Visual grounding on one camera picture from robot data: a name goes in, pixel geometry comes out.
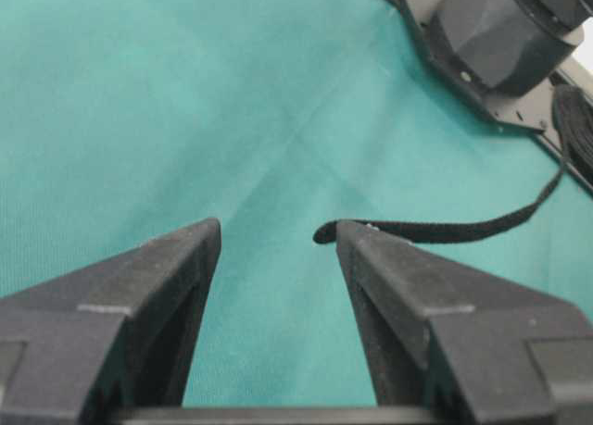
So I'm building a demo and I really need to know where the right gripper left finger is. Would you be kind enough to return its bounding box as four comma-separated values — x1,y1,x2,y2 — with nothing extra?
1,218,221,424

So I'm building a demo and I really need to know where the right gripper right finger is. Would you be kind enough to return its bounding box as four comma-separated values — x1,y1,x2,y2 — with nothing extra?
336,221,592,424

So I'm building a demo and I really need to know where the black velcro strap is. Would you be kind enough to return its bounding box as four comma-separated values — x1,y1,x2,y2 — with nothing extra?
312,158,567,247

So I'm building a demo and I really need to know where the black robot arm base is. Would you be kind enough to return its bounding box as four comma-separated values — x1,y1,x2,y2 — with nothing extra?
426,0,592,97

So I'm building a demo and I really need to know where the green table cloth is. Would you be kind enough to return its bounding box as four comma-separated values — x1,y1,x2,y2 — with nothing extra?
0,0,593,410

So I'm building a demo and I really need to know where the black braided cable bundle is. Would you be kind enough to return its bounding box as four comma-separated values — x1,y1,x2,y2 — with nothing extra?
550,83,593,181

